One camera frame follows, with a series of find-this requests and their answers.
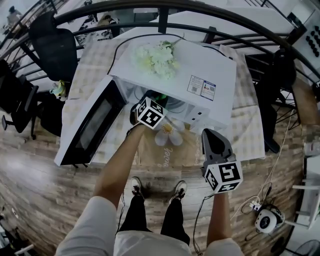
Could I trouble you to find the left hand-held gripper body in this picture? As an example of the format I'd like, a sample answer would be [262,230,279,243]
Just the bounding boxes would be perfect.
[136,90,168,130]

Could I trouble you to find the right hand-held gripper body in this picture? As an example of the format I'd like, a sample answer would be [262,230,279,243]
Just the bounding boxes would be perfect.
[201,153,244,193]

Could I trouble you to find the person's left forearm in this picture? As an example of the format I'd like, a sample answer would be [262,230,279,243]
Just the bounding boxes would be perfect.
[93,123,148,208]

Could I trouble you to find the person's right forearm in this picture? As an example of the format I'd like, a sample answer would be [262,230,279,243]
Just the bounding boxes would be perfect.
[206,191,232,247]

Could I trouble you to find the white microwave oven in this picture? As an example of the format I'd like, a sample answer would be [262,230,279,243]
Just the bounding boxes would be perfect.
[107,33,238,131]

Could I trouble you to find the beige daisy placemat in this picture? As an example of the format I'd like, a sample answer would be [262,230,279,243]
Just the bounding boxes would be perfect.
[134,117,208,171]

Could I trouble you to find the checkered tablecloth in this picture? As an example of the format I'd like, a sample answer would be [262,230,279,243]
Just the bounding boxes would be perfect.
[59,37,266,166]

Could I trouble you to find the person's right shoe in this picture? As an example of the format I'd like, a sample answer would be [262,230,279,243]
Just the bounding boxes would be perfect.
[169,180,188,203]

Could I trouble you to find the person's shoe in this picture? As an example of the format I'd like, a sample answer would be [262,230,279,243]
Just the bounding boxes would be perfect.
[169,180,188,203]
[131,176,145,198]

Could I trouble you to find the white flower bouquet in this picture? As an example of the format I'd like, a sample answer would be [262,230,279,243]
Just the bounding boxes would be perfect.
[134,33,186,81]

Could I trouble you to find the white round floor device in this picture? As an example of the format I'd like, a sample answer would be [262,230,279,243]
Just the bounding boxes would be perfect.
[254,207,286,235]

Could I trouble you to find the person's left shoe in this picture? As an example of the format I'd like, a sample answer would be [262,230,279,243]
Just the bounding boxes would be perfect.
[131,176,145,198]

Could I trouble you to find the small brown wooden table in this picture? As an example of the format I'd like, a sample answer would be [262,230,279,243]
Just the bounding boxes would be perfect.
[291,79,320,126]

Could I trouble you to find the small decorated bottle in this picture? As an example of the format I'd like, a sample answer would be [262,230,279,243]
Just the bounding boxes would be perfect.
[49,79,68,102]

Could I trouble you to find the person's black trousers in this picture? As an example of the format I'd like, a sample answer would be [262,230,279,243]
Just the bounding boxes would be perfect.
[118,192,191,247]

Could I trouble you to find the person's grey shirt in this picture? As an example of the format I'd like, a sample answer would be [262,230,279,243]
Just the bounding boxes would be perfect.
[54,196,245,256]

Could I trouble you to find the black mesh high-back office chair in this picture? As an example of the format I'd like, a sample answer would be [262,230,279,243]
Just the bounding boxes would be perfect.
[28,11,78,82]

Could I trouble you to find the curved black railing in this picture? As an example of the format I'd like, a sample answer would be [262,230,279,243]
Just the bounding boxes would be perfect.
[0,0,320,91]

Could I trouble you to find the long white cable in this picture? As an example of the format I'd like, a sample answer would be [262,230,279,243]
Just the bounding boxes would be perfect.
[229,109,295,221]

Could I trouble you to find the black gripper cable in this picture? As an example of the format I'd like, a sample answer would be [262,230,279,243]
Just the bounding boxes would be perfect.
[115,189,126,236]
[192,193,216,256]

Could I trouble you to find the white metal frame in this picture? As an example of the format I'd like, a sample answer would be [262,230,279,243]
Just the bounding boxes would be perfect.
[284,142,320,230]

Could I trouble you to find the cluster of black wall knobs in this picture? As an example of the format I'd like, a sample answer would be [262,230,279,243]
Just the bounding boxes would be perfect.
[305,24,320,58]

